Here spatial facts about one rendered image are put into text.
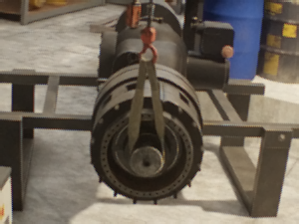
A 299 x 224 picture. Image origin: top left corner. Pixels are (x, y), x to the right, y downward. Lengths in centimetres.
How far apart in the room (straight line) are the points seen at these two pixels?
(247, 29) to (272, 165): 178
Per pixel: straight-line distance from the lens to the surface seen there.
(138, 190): 286
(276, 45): 576
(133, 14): 280
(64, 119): 382
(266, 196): 413
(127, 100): 275
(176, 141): 285
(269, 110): 535
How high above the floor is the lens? 194
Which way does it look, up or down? 19 degrees down
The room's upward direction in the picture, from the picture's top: 5 degrees clockwise
